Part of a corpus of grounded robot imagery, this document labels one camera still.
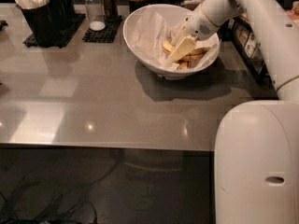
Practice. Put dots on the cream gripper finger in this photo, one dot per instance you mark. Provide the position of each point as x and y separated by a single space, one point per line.
181 47
179 35

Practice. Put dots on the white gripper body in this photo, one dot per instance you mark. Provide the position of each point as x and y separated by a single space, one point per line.
198 25

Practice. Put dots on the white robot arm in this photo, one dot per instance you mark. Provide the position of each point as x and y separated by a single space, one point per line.
256 157

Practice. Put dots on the white tilted bowl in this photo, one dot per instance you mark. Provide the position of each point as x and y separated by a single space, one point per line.
146 62

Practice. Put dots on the white paper bowl liner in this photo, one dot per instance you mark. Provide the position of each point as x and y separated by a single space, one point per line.
149 34

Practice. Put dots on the black condiment packet rack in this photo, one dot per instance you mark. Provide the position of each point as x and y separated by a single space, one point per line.
247 46

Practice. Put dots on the right black rubber mat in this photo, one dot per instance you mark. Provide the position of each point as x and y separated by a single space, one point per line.
104 36

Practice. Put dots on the black rubber mat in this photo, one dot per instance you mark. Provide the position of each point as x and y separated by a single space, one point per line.
63 38
104 36

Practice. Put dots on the glass pepper shaker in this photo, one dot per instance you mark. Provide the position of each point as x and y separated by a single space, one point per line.
110 10

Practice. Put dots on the glass salt shaker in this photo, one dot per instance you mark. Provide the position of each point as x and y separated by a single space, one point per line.
95 15

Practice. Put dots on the rear black cutlery holder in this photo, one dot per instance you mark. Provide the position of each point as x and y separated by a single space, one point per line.
61 11

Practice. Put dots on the black cutlery holder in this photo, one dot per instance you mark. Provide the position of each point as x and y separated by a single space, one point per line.
61 11
41 24

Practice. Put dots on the front black cutlery holder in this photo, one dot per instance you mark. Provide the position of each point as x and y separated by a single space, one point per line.
41 24

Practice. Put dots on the left black rubber mat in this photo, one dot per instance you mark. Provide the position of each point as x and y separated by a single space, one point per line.
63 38

